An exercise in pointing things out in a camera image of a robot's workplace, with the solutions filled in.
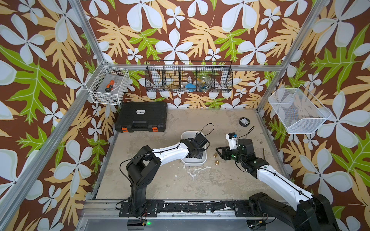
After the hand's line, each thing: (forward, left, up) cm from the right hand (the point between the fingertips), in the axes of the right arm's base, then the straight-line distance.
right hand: (218, 148), depth 84 cm
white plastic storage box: (-4, +14, -10) cm, 18 cm away
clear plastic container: (+42, +5, +16) cm, 45 cm away
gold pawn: (+1, -1, -11) cm, 11 cm away
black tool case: (+30, +52, -6) cm, 60 cm away
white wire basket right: (+16, -46, +15) cm, 51 cm away
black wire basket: (+46, +19, +19) cm, 53 cm away
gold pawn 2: (-5, -1, -10) cm, 11 cm away
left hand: (+2, +10, -7) cm, 12 cm away
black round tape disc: (+29, -27, -11) cm, 41 cm away
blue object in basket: (+36, +16, +17) cm, 43 cm away
